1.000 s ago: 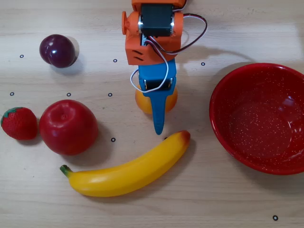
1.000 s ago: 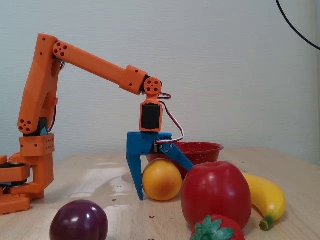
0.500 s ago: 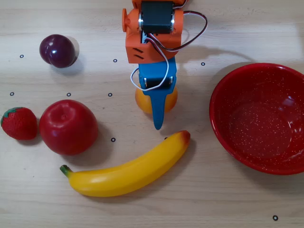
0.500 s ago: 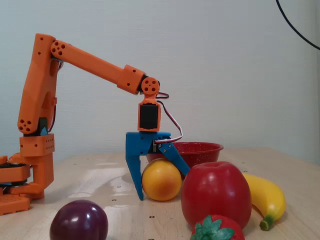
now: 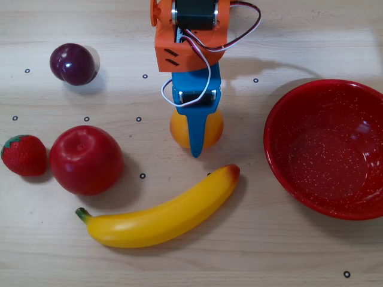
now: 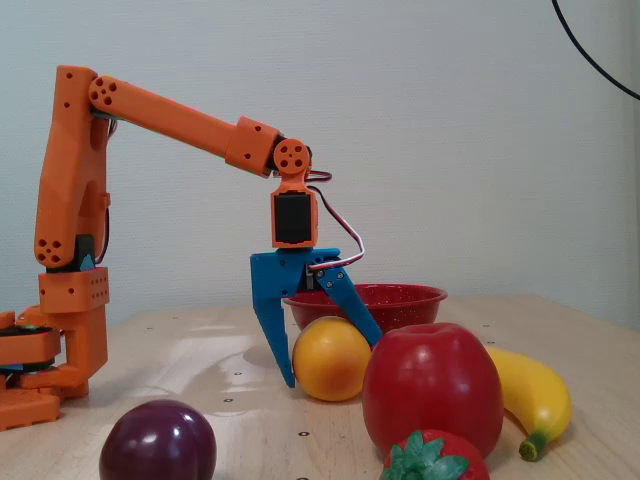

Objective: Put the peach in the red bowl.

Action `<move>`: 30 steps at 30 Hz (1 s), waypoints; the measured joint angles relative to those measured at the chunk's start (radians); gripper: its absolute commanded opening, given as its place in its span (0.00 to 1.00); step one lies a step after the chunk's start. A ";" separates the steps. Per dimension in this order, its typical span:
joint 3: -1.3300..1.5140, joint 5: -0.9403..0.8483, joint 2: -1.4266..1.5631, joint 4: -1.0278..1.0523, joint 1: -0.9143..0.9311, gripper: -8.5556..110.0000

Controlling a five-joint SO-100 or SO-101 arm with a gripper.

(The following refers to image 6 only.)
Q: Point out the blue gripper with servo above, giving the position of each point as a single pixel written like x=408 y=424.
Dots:
x=278 y=272

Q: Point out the orange toy peach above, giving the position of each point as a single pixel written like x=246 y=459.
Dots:
x=330 y=365

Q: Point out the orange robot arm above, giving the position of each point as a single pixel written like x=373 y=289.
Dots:
x=70 y=190

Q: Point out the red speckled bowl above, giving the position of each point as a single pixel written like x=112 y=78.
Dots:
x=405 y=305

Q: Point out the red toy apple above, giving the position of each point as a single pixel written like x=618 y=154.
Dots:
x=430 y=385

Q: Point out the red toy strawberry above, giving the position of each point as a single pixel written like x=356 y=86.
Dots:
x=440 y=460

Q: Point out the purple toy plum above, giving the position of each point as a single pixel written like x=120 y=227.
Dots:
x=157 y=445

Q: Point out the yellow toy banana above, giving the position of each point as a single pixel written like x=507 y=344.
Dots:
x=540 y=395

